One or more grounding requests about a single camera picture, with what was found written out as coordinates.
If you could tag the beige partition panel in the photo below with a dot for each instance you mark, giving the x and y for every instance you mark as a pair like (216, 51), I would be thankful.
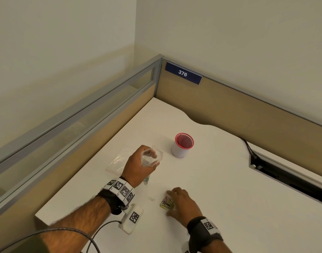
(256, 118)

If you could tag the grey framed glass partition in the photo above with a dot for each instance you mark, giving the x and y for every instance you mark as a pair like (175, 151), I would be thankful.
(71, 165)

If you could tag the person's left forearm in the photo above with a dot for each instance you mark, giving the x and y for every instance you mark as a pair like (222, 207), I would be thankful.
(79, 223)

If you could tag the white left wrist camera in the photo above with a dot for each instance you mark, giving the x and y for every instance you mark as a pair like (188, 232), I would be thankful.
(130, 220)

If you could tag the white left marker band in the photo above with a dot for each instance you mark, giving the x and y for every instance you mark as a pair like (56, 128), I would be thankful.
(120, 188)

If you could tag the pile of colourful paper clips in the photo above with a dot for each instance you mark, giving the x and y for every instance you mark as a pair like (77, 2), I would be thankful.
(166, 204)

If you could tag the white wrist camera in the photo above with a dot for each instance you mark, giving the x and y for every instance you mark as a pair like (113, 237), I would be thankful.
(186, 247)
(130, 220)

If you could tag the person's left hand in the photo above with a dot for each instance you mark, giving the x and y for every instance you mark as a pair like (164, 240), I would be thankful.
(133, 171)

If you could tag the olive left sleeve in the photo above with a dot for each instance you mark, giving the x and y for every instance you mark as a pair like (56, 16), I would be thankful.
(29, 246)

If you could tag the white right marker tag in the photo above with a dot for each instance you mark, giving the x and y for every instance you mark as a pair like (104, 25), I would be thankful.
(209, 225)

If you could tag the person's right hand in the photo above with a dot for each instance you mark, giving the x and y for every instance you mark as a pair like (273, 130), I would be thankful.
(186, 205)

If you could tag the clear plastic bag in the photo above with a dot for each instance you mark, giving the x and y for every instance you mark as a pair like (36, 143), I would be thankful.
(117, 160)
(158, 155)

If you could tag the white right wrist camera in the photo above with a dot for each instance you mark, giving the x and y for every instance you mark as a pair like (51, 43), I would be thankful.
(186, 247)

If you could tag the blue number sign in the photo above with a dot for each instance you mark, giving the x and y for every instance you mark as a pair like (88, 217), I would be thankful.
(183, 73)

